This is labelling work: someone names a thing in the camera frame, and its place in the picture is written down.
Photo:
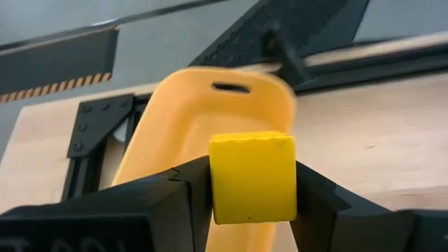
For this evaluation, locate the yellow plastic bin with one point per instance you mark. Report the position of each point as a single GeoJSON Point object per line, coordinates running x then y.
{"type": "Point", "coordinates": [182, 115]}

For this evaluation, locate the black aluminium table frame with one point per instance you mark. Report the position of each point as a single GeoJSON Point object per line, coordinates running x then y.
{"type": "Point", "coordinates": [94, 119]}

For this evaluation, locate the black hazard-striped floor mat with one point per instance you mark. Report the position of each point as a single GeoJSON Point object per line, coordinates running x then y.
{"type": "Point", "coordinates": [52, 59]}

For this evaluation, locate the black perforated computer case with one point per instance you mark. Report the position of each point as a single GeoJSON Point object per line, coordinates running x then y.
{"type": "Point", "coordinates": [245, 35]}

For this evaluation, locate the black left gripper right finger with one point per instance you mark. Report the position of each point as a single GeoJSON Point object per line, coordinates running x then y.
{"type": "Point", "coordinates": [350, 231]}

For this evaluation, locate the yellow cube block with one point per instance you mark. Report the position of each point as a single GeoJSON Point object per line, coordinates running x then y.
{"type": "Point", "coordinates": [252, 178]}

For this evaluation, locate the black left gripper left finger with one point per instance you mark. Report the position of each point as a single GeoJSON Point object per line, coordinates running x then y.
{"type": "Point", "coordinates": [140, 217]}

